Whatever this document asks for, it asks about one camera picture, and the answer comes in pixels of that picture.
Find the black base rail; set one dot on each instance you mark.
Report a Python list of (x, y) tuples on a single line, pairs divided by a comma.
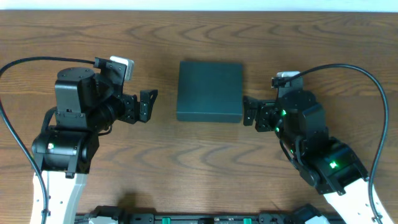
[(304, 214)]

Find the dark green box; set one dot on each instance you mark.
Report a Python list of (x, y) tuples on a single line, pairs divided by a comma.
[(210, 92)]

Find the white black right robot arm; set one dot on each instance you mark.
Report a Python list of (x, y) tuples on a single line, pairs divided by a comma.
[(324, 162)]

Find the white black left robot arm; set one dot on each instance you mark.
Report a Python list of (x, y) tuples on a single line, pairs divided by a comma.
[(88, 104)]

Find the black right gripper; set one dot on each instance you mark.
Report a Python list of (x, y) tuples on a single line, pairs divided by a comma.
[(266, 109)]

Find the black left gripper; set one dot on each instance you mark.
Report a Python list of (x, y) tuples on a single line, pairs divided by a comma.
[(144, 107)]

